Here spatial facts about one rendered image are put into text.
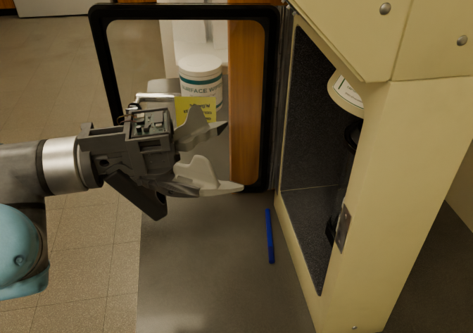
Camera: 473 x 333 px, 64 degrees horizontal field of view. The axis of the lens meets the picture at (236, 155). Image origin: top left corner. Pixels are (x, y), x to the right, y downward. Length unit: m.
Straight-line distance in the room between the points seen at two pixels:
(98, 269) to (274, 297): 1.40
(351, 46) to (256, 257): 0.54
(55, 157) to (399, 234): 0.44
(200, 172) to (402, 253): 0.29
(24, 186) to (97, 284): 1.48
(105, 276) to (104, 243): 0.20
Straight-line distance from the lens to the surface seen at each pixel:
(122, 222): 2.20
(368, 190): 0.44
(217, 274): 0.76
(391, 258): 0.56
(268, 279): 0.76
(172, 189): 0.49
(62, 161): 0.51
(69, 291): 2.01
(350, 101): 0.50
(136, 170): 0.50
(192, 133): 0.57
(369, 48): 0.34
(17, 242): 0.38
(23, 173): 0.53
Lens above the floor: 1.56
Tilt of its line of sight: 38 degrees down
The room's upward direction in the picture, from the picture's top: straight up
